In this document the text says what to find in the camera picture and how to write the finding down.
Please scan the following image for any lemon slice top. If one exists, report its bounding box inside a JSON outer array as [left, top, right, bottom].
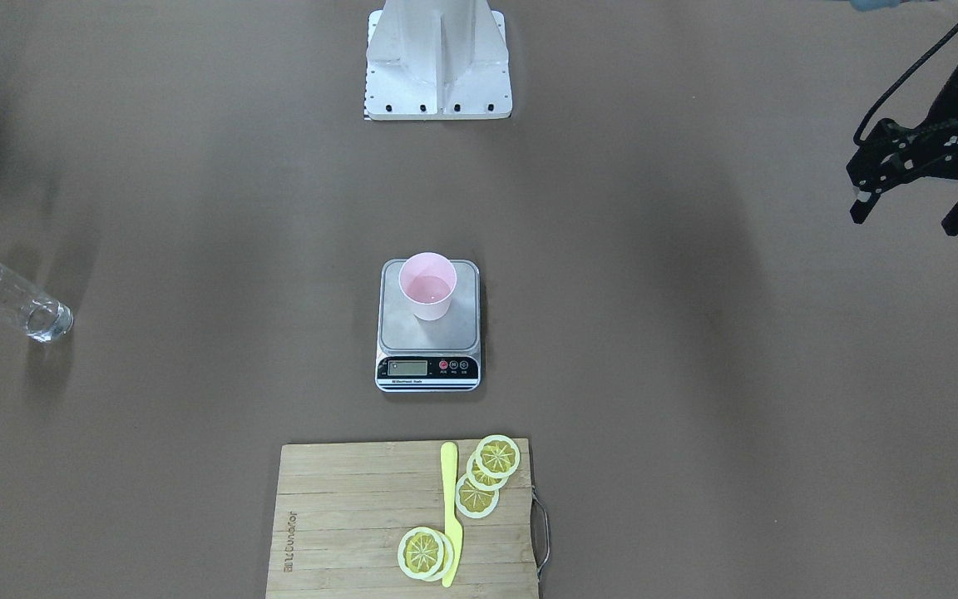
[[474, 433, 521, 480]]

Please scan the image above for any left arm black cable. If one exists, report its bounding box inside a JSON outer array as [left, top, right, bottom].
[[853, 0, 958, 149]]

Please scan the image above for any glass sauce bottle metal spout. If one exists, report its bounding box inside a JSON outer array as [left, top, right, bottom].
[[0, 263, 75, 344]]

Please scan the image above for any yellow plastic knife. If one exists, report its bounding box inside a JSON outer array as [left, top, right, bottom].
[[440, 441, 463, 588]]

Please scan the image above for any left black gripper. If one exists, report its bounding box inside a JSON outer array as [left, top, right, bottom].
[[847, 65, 958, 236]]

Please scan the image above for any lemon slice behind front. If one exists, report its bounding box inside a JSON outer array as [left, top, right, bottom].
[[425, 530, 456, 582]]

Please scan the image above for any digital kitchen scale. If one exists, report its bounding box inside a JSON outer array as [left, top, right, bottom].
[[375, 259, 483, 392]]

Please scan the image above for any lemon slice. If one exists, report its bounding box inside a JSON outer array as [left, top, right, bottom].
[[425, 530, 456, 582], [474, 433, 521, 480], [455, 475, 501, 519], [465, 454, 508, 492], [397, 527, 442, 582]]

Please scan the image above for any lemon slice middle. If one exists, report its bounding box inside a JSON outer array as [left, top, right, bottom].
[[465, 454, 508, 492]]

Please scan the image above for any pink plastic cup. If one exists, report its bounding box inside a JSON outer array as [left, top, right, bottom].
[[398, 251, 457, 322]]

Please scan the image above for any lemon slice lower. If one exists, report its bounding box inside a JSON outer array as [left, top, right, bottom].
[[455, 475, 501, 519]]

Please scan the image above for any bamboo cutting board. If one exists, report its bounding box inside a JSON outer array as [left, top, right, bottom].
[[265, 438, 549, 598]]

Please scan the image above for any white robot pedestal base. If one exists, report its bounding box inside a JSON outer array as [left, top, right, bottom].
[[363, 1, 513, 121]]

